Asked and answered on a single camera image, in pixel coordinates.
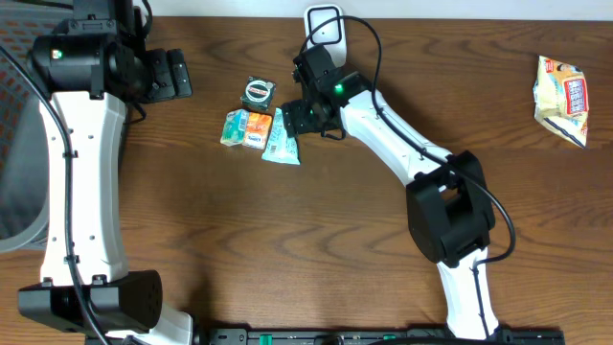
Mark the green wipes pack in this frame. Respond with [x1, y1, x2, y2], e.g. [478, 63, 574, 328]
[261, 108, 301, 166]

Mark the orange snack pack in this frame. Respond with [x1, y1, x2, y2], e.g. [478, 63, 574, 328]
[242, 112, 273, 150]

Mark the teal Kleenex tissue pack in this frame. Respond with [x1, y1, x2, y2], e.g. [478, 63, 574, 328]
[220, 109, 250, 147]

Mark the yellow wet wipes pack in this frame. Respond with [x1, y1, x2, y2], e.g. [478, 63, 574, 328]
[533, 56, 589, 149]

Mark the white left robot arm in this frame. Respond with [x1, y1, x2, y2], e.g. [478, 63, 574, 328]
[18, 0, 201, 345]

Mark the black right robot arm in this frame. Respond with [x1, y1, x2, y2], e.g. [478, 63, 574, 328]
[283, 45, 499, 340]

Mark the white barcode scanner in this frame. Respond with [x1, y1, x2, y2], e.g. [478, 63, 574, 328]
[304, 4, 347, 67]

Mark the grey plastic mesh basket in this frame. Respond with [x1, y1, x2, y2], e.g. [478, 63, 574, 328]
[1, 1, 54, 253]

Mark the black camera cable right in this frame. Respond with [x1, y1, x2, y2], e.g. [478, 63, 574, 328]
[297, 14, 517, 341]

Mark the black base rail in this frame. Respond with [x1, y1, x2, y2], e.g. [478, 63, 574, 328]
[192, 328, 566, 345]

